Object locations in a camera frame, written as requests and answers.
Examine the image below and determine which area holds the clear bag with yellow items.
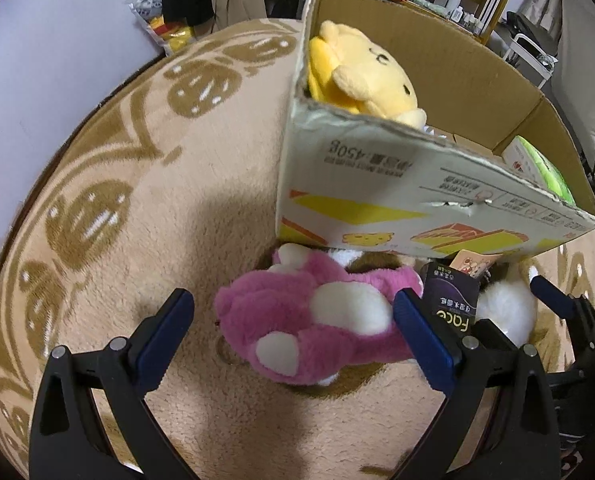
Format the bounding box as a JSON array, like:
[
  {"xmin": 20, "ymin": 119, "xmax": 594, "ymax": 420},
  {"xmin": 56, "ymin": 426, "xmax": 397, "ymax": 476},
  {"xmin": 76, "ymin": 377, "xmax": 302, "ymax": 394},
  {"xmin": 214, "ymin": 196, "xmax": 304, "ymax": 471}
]
[{"xmin": 128, "ymin": 0, "xmax": 198, "ymax": 58}]

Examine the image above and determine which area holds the white trolley cart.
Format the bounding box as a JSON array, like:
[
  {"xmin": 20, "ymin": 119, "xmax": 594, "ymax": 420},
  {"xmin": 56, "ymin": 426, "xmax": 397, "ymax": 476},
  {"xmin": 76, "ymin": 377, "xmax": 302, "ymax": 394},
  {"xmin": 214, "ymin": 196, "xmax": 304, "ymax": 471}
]
[{"xmin": 502, "ymin": 10, "xmax": 561, "ymax": 91}]

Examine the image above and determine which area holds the white fluffy pompom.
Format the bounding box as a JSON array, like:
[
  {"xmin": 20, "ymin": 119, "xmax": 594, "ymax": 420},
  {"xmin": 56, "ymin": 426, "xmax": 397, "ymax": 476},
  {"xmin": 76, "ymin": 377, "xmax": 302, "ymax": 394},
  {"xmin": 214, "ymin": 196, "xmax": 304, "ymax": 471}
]
[{"xmin": 472, "ymin": 280, "xmax": 537, "ymax": 348}]

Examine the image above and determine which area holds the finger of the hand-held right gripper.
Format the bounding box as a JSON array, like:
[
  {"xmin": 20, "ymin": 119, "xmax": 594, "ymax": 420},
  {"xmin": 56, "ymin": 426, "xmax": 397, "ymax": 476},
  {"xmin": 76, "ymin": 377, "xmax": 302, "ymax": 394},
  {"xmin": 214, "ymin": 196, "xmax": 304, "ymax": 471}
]
[
  {"xmin": 529, "ymin": 275, "xmax": 595, "ymax": 361},
  {"xmin": 470, "ymin": 318, "xmax": 522, "ymax": 352}
]

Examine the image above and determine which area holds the row of white bottles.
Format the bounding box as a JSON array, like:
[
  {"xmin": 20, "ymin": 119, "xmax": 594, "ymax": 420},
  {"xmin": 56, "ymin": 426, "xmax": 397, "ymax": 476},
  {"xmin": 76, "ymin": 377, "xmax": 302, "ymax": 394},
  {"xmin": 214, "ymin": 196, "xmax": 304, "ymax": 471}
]
[{"xmin": 437, "ymin": 0, "xmax": 483, "ymax": 36}]

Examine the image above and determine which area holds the pink plush toy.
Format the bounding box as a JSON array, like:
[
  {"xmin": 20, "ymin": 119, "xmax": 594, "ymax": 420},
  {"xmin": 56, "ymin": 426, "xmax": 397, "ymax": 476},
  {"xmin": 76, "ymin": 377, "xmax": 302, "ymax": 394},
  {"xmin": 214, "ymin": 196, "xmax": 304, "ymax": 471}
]
[{"xmin": 214, "ymin": 242, "xmax": 423, "ymax": 387}]

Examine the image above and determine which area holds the black tissue packet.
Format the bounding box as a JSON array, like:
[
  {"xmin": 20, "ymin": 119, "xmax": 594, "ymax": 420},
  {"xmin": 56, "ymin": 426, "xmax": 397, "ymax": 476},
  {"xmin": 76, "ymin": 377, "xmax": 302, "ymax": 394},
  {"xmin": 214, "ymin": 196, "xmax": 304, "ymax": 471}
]
[{"xmin": 420, "ymin": 260, "xmax": 481, "ymax": 356}]

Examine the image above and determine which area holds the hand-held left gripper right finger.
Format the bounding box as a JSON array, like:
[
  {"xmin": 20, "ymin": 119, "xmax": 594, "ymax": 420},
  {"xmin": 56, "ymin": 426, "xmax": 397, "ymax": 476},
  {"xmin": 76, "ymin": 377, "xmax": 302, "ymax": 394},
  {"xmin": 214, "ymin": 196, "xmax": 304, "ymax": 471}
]
[{"xmin": 392, "ymin": 287, "xmax": 563, "ymax": 480}]

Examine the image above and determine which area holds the yellow plush toy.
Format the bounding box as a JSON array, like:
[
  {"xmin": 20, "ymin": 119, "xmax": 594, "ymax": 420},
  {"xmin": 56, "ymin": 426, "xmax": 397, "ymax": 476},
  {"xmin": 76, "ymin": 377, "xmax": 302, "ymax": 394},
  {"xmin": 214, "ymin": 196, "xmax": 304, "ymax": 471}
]
[{"xmin": 305, "ymin": 20, "xmax": 428, "ymax": 131}]

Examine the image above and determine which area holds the green tissue pack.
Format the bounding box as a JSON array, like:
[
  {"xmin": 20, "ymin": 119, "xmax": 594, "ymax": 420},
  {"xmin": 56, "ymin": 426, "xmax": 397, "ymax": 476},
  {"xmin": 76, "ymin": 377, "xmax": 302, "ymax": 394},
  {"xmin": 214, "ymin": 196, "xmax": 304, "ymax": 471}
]
[{"xmin": 502, "ymin": 135, "xmax": 575, "ymax": 206}]

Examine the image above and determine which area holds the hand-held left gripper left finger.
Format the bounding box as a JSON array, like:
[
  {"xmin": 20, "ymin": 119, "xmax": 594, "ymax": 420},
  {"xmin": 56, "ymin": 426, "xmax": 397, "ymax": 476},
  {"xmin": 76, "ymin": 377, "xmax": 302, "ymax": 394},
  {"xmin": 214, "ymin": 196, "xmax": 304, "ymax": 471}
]
[{"xmin": 28, "ymin": 287, "xmax": 197, "ymax": 480}]

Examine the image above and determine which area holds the cardboard box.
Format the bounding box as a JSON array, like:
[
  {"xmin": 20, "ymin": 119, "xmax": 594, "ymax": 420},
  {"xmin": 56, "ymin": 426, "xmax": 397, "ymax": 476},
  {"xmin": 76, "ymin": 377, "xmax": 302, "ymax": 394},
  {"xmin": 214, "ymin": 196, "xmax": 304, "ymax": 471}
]
[{"xmin": 276, "ymin": 0, "xmax": 595, "ymax": 261}]

